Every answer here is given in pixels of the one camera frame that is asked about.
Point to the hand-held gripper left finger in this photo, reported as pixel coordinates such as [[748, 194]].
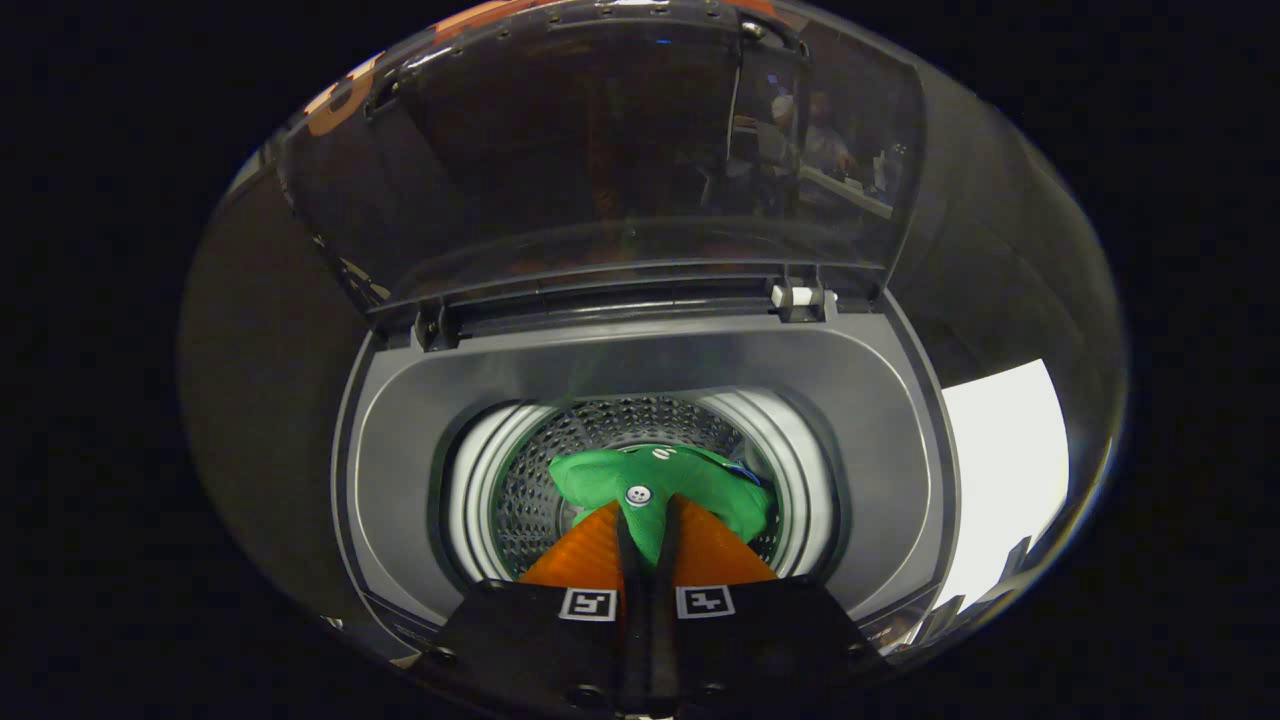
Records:
[[635, 620]]

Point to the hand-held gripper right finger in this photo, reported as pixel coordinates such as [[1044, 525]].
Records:
[[665, 620]]

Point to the green polo shirt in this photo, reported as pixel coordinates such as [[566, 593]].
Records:
[[600, 475]]

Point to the white flat sheet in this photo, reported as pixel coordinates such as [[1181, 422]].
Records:
[[1000, 480]]

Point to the black backdrop cloth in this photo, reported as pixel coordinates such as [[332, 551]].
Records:
[[260, 400]]

